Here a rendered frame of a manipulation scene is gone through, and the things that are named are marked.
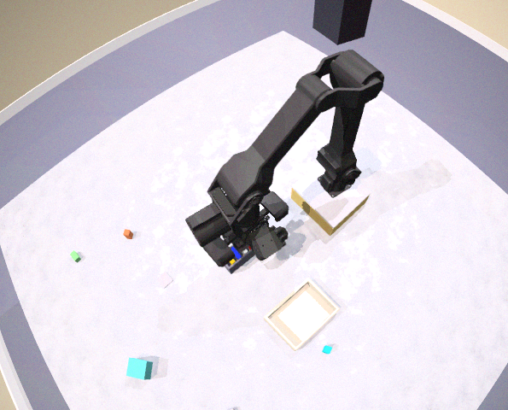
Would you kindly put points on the small green block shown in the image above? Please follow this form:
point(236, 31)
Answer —
point(75, 256)

